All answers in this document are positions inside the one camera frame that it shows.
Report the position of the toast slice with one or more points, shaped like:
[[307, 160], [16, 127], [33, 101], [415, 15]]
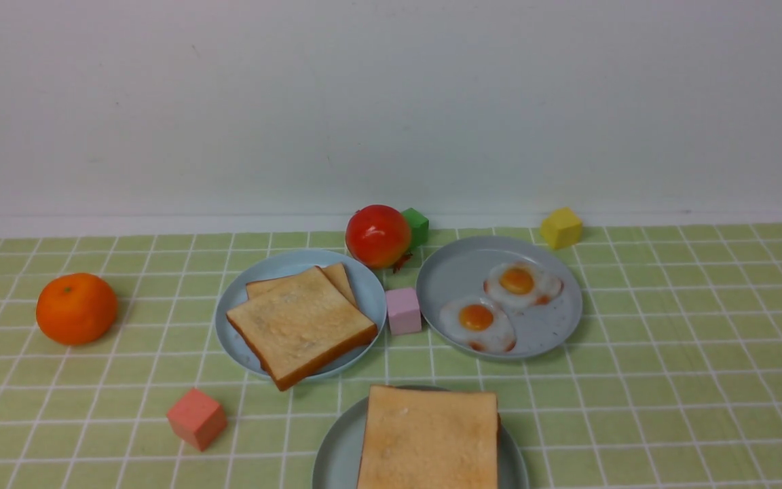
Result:
[[335, 273], [300, 326], [429, 439]]

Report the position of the red tomato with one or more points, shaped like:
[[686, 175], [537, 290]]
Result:
[[379, 237]]

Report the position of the green wooden cube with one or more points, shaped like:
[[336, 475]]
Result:
[[419, 226]]

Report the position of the blue bread plate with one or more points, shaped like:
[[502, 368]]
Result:
[[368, 291]]

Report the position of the pink wooden cube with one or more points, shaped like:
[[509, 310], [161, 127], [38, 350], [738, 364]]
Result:
[[404, 311]]

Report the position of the blue egg plate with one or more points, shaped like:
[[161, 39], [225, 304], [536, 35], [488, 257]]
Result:
[[459, 270]]

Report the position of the front fried egg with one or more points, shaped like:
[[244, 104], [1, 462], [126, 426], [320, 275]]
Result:
[[478, 323]]

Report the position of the fried egg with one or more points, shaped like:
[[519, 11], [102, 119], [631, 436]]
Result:
[[478, 323], [517, 286]]

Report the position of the back fried egg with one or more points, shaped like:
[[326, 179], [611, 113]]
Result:
[[517, 286]]

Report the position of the yellow wooden cube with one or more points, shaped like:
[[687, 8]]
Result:
[[562, 228]]

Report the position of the blue front plate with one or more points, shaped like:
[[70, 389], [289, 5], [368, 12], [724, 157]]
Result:
[[337, 461]]

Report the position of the salmon red wooden cube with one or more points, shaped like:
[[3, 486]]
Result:
[[197, 419]]

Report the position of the orange tangerine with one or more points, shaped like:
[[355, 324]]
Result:
[[76, 309]]

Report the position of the green checkered tablecloth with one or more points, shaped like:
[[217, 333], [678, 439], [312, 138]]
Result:
[[672, 378]]

